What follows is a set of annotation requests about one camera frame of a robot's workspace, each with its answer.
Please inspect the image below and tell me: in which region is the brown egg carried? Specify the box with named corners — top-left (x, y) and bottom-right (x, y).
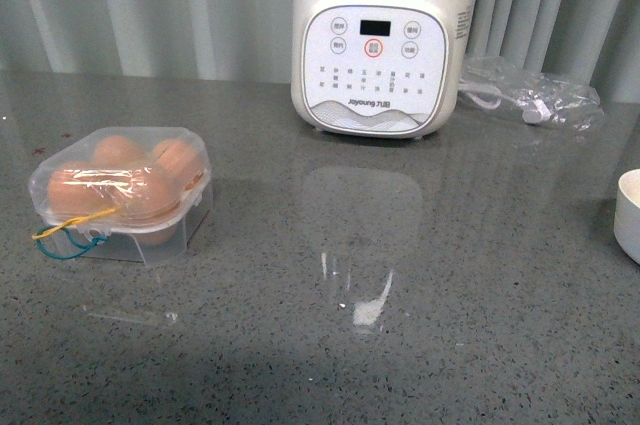
top-left (123, 168), bottom-right (180, 220)

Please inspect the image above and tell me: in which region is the brown egg back right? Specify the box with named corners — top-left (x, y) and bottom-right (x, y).
top-left (151, 138), bottom-right (205, 190)

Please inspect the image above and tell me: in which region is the brown egg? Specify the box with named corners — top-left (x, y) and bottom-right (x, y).
top-left (47, 170), bottom-right (110, 220)
top-left (151, 138), bottom-right (205, 190)
top-left (92, 135), bottom-right (145, 168)

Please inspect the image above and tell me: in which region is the clear plastic egg box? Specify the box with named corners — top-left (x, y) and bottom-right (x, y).
top-left (28, 126), bottom-right (212, 265)

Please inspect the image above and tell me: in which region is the brown egg back left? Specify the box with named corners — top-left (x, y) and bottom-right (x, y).
top-left (92, 135), bottom-right (145, 168)

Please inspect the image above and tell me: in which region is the brown egg front left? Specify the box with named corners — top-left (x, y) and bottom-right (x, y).
top-left (47, 170), bottom-right (110, 220)

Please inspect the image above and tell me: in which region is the white Joyoung soymilk maker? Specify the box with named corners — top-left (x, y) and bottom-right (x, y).
top-left (291, 0), bottom-right (475, 138)

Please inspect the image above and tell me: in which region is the clear plastic bag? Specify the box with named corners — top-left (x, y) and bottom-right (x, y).
top-left (458, 56), bottom-right (605, 132)

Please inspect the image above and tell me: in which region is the blue rubber band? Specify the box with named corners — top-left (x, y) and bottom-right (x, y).
top-left (35, 229), bottom-right (109, 261)

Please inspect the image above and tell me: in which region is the white bowl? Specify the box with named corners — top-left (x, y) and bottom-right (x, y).
top-left (614, 169), bottom-right (640, 263)

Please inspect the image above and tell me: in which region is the white power cable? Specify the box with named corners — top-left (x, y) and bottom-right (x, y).
top-left (457, 79), bottom-right (546, 125)

